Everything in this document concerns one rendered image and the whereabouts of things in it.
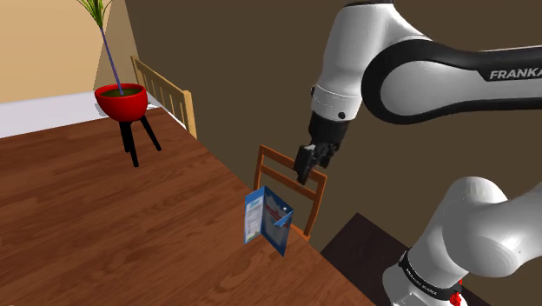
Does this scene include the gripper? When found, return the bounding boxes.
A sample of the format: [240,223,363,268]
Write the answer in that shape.
[293,110,350,186]

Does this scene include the light wooden chair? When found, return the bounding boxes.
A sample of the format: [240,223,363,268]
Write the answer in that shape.
[129,55,198,141]

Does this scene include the red potted plant on legs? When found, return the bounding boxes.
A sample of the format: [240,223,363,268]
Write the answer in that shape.
[76,0,162,169]

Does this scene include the brown wooden chair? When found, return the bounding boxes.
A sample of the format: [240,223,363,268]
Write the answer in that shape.
[253,144,328,243]

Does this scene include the blue carton box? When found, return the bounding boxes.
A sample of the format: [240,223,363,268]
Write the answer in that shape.
[243,185,295,258]

